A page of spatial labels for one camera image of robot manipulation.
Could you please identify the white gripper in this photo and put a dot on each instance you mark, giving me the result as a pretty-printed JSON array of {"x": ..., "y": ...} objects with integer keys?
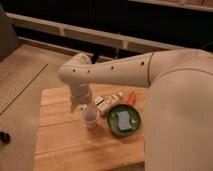
[{"x": 80, "y": 94}]

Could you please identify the blue sponge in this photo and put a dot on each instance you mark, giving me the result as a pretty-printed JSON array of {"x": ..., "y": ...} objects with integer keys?
[{"x": 123, "y": 121}]

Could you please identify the grey cabinet corner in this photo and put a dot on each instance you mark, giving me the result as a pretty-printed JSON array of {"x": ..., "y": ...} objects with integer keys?
[{"x": 9, "y": 41}]

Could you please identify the green round plate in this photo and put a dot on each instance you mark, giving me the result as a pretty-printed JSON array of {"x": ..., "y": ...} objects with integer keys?
[{"x": 112, "y": 120}]

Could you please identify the white eraser box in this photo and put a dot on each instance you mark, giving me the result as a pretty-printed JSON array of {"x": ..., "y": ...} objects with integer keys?
[{"x": 105, "y": 103}]

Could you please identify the translucent plastic cup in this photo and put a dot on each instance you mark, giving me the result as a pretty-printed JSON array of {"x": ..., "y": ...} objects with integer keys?
[{"x": 89, "y": 116}]

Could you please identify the black object on floor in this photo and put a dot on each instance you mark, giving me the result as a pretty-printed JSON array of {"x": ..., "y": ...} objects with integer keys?
[{"x": 4, "y": 137}]

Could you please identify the long white shelf rail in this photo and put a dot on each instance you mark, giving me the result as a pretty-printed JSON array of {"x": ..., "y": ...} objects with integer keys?
[{"x": 89, "y": 35}]

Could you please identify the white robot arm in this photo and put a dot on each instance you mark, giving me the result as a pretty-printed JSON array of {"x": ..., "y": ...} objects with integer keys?
[{"x": 178, "y": 111}]

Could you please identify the orange small object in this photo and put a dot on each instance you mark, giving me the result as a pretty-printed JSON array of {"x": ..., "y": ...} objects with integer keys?
[{"x": 131, "y": 98}]

